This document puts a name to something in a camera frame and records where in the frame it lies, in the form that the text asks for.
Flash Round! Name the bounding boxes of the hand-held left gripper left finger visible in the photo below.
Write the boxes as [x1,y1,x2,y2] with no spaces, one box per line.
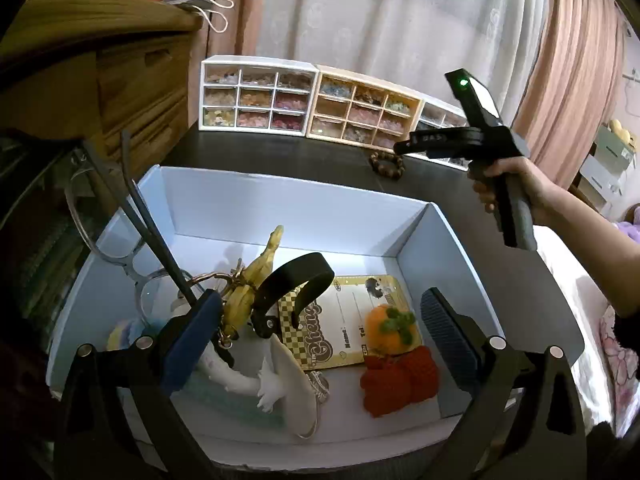
[52,290,223,480]

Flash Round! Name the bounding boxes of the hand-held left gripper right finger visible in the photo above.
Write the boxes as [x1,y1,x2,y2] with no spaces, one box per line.
[420,287,587,480]

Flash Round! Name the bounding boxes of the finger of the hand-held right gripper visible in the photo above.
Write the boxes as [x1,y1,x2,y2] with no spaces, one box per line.
[393,127,474,159]

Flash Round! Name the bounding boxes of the brown bead bracelet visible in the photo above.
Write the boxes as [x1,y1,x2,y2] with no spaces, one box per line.
[369,151,406,180]

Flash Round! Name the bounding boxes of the orange crochet fruit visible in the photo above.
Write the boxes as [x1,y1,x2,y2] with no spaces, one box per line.
[366,304,418,347]

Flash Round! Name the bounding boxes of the red crochet strawberry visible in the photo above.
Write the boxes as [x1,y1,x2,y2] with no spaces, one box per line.
[360,345,441,417]

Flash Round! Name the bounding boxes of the teal mesh pouch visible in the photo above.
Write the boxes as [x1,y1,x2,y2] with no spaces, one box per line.
[184,374,287,427]

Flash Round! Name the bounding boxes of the gold dinosaur keychain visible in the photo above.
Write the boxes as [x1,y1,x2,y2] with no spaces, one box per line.
[192,225,286,348]

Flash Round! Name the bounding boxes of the white figure toy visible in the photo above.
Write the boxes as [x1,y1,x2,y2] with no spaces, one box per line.
[195,332,322,439]

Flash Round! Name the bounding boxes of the yellow checkered name card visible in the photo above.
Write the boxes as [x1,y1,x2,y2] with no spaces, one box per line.
[277,275,416,372]

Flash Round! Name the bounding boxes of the clear frame glasses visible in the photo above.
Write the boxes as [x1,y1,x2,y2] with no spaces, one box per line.
[65,130,207,327]

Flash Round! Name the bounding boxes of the black carabiner keychain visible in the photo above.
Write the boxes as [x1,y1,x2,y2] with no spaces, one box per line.
[250,252,335,339]

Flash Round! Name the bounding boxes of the pale blue cardboard box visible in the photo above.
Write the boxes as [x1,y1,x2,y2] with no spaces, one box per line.
[46,165,586,466]

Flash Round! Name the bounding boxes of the person's right forearm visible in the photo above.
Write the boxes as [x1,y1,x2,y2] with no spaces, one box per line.
[530,170,640,319]

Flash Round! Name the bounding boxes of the person's right hand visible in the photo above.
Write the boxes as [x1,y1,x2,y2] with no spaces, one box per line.
[472,156,557,221]

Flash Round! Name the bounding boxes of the white organizer with dark beads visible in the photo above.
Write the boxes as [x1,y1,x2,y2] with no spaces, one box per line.
[412,100,474,171]

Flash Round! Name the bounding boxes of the beige nine-drawer bead organizer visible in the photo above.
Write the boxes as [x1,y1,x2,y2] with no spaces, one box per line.
[305,65,426,152]

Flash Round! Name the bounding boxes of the pink curtain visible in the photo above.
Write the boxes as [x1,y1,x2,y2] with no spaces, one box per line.
[500,0,640,192]
[180,0,272,63]

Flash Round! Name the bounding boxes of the stack of cardboard boxes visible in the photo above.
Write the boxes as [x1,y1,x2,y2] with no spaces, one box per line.
[580,125,637,212]

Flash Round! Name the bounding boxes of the white sheer curtain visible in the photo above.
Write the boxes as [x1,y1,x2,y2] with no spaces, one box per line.
[255,0,557,128]

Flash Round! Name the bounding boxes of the yellow plush toy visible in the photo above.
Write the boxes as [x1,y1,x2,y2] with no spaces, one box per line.
[607,120,639,154]

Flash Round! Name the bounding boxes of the purple plush toy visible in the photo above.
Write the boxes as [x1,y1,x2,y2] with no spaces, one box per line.
[622,204,640,247]

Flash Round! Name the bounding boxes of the white nine-drawer bead organizer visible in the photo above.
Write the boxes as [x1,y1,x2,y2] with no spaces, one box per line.
[200,55,321,138]

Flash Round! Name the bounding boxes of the wooden dresser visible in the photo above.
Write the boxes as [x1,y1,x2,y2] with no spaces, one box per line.
[0,0,203,166]

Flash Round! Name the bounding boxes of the paper bag with rope handles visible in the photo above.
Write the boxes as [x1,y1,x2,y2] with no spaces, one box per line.
[165,0,235,32]

